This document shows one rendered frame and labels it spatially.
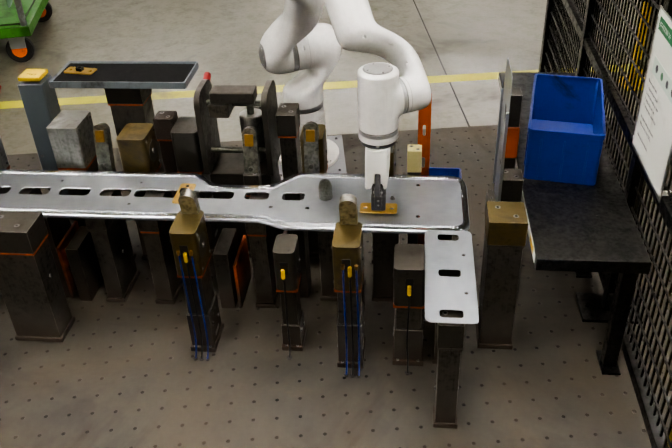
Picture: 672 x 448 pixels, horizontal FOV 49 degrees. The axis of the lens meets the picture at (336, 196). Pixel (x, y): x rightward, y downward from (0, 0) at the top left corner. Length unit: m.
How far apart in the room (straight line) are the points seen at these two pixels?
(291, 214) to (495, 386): 0.59
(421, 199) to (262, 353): 0.52
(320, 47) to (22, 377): 1.13
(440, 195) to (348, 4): 0.49
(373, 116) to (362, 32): 0.17
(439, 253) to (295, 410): 0.46
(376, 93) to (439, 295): 0.42
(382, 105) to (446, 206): 0.32
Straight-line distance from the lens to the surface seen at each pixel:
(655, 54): 1.61
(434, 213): 1.68
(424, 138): 1.82
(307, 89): 2.16
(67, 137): 1.98
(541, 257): 1.54
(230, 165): 1.97
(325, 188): 1.71
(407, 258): 1.58
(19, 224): 1.79
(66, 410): 1.79
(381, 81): 1.49
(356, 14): 1.57
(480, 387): 1.71
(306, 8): 1.91
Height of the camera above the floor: 1.96
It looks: 33 degrees down
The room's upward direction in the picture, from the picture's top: 3 degrees counter-clockwise
